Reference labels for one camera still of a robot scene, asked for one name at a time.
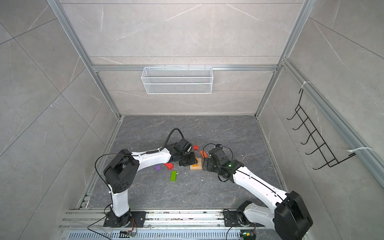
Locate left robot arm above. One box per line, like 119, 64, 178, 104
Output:
95, 128, 198, 227

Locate black wire hook rack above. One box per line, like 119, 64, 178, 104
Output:
287, 89, 356, 170

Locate green wood block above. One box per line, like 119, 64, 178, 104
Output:
170, 171, 177, 182

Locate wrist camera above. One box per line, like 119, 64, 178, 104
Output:
209, 144, 230, 166
174, 138, 193, 153

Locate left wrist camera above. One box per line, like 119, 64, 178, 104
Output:
174, 138, 193, 153

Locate aluminium front rail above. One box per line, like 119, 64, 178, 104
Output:
59, 207, 272, 229

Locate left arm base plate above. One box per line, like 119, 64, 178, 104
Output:
103, 211, 147, 228

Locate red rectangular wood block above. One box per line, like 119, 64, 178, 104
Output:
164, 163, 174, 171

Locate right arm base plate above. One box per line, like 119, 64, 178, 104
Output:
222, 209, 264, 228

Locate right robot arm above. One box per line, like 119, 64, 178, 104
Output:
203, 158, 313, 240

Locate white zip tie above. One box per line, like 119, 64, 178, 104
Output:
347, 147, 374, 153

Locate long natural wood block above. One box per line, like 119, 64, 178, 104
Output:
190, 165, 202, 170

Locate orange-red wood block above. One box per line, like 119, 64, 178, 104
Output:
200, 150, 209, 158

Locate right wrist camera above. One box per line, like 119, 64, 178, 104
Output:
209, 144, 230, 166

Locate white wire mesh basket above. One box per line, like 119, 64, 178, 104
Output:
141, 67, 214, 95

